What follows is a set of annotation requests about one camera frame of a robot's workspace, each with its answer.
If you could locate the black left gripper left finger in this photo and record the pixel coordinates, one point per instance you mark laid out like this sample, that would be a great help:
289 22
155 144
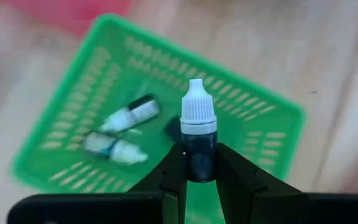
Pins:
172 174

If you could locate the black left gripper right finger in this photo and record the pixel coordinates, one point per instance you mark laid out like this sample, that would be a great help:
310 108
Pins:
238 180

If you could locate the dark dropper bottle white cap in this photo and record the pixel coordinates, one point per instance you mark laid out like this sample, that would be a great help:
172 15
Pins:
197 118

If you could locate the blue dropper bottle white cap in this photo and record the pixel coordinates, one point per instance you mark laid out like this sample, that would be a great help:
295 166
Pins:
113 148

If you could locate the black white dropper bottle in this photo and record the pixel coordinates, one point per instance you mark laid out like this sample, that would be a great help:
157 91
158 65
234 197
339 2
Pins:
129 115

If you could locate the green plastic basket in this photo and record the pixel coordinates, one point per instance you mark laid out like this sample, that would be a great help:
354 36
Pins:
120 71

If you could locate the pink plastic bin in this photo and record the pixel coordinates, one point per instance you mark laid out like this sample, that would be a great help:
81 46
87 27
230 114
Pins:
73 12

